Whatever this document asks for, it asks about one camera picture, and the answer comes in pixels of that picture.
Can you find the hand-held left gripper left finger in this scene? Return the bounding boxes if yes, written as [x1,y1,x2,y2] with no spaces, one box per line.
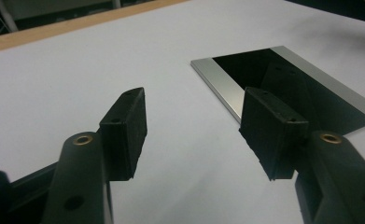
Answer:
[40,87,148,224]

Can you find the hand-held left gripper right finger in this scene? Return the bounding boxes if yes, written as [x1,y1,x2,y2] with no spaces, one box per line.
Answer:
[238,86,365,224]

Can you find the black panel silver edges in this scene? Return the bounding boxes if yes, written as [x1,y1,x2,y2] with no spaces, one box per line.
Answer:
[190,45,365,136]

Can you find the white metal stand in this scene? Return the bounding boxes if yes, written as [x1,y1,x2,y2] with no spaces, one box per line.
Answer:
[0,0,20,33]

